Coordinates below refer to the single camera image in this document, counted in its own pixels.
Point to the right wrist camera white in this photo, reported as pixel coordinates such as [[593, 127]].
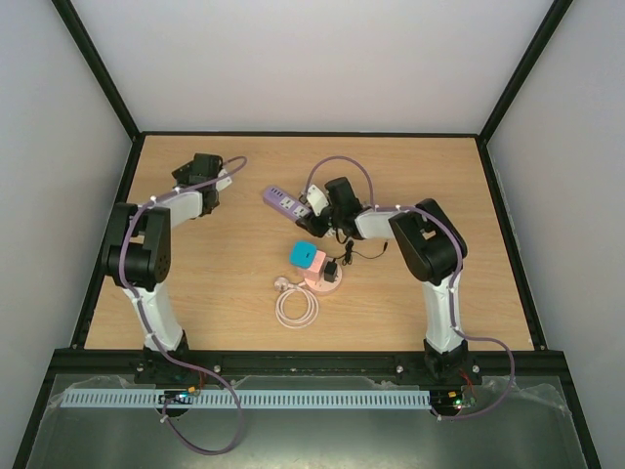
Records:
[[316, 199]]

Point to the black charger plug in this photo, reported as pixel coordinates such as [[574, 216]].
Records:
[[331, 272]]

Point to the black frame rail front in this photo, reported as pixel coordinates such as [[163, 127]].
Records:
[[403, 368]]

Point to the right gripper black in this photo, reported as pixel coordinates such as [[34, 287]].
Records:
[[314, 223]]

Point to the purple power strip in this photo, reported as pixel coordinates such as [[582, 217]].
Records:
[[285, 204]]

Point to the pink cube socket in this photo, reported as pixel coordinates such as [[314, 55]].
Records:
[[314, 271]]

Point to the light blue cube adapter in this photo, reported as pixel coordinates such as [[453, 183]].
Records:
[[302, 254]]

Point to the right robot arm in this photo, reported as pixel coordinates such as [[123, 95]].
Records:
[[431, 247]]

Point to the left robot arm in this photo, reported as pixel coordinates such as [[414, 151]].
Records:
[[137, 247]]

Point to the light blue cable duct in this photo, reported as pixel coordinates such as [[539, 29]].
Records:
[[247, 399]]

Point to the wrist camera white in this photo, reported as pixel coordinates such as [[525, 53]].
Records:
[[316, 199], [224, 180]]

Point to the pink round socket base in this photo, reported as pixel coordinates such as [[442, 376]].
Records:
[[324, 287]]

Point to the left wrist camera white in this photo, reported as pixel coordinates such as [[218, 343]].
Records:
[[224, 180]]

